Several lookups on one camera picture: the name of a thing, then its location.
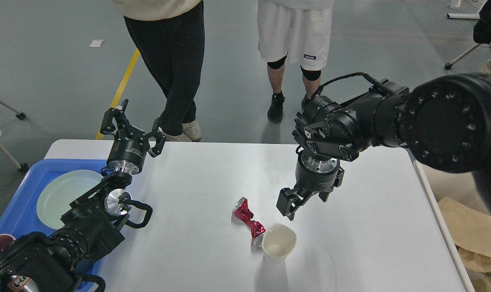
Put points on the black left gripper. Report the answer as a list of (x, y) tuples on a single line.
[(129, 149)]

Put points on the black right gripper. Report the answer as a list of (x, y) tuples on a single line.
[(313, 176)]

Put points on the white paper cup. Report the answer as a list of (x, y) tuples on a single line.
[(278, 242)]

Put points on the crushed red can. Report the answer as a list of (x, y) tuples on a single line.
[(244, 214)]

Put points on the green plate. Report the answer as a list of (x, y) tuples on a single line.
[(55, 198)]

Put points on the brown paper bag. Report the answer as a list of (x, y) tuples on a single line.
[(471, 233)]

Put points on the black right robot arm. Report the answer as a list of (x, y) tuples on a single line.
[(445, 123)]

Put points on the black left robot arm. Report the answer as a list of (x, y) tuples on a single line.
[(118, 206)]

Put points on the person in black trousers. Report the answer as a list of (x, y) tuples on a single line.
[(170, 36)]

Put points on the rolling stand leg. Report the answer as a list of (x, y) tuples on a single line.
[(18, 113)]

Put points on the beige plastic bin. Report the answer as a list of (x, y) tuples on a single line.
[(461, 188)]

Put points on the person in white shorts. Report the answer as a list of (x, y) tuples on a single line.
[(295, 31)]

